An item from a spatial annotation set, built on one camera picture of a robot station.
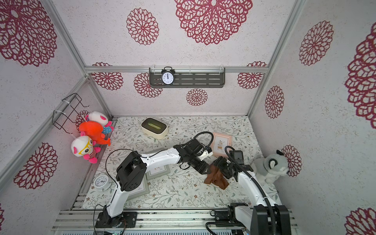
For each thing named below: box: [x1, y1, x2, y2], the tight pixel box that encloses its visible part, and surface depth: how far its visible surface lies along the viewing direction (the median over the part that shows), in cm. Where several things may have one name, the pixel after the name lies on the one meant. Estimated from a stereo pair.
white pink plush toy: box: [85, 111, 115, 132], surface depth 97 cm
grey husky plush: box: [252, 149, 290, 185], surface depth 76 cm
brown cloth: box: [203, 164, 230, 190], surface depth 85 cm
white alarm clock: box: [94, 173, 113, 192], surface depth 85 cm
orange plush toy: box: [78, 120, 112, 146], surface depth 91 cm
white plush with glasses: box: [70, 135, 102, 163], surface depth 82 cm
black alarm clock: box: [161, 66, 176, 86], surface depth 92 cm
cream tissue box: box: [141, 117, 170, 140], surface depth 108 cm
